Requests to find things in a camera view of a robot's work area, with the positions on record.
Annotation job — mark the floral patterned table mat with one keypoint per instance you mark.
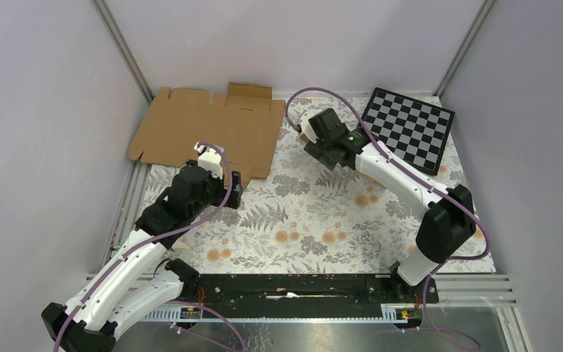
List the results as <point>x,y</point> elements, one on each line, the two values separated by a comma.
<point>304,218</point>

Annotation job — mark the black base rail bar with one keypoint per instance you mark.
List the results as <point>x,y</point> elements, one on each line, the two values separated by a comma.
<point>305,296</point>

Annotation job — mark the black white checkerboard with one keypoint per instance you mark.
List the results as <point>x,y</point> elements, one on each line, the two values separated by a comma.
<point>412,129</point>

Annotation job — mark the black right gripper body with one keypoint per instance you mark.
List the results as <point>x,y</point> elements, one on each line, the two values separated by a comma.
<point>319,151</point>

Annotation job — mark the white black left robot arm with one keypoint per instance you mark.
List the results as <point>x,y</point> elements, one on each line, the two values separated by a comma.
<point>96,317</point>

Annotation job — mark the cardboard box sheet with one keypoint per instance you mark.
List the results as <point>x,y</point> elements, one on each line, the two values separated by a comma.
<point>361,174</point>

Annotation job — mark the lower flat cardboard sheet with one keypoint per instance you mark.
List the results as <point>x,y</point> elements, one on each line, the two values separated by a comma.
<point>245,121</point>

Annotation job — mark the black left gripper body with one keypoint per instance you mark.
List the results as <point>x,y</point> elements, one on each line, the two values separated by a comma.
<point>218,193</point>

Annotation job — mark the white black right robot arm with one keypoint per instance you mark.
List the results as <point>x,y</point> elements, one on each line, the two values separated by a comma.
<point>445,213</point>

